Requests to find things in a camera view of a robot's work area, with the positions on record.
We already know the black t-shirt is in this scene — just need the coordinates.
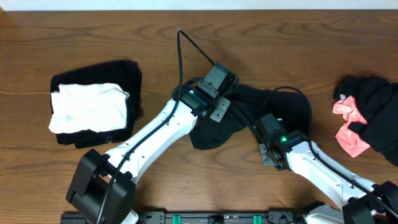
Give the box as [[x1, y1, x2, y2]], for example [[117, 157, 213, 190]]
[[189, 85, 309, 150]]

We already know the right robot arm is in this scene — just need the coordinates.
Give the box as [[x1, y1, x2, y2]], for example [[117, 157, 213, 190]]
[[254, 113, 397, 223]]

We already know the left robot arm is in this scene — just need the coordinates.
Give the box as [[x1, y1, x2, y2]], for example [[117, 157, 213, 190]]
[[66, 63, 239, 223]]

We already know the black fabric storage container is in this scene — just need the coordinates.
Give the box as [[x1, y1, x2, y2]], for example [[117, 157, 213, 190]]
[[50, 60, 142, 149]]

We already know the pink crumpled garment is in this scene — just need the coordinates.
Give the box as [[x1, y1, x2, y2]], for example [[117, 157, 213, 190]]
[[332, 96, 370, 158]]

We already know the black crumpled garment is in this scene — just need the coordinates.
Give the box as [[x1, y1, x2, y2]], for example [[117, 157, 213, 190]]
[[333, 76, 397, 166]]

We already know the white folded garment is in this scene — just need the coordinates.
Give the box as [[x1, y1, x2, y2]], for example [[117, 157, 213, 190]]
[[49, 83, 130, 134]]

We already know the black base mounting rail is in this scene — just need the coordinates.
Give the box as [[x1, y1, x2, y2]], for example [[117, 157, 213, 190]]
[[60, 210, 373, 224]]

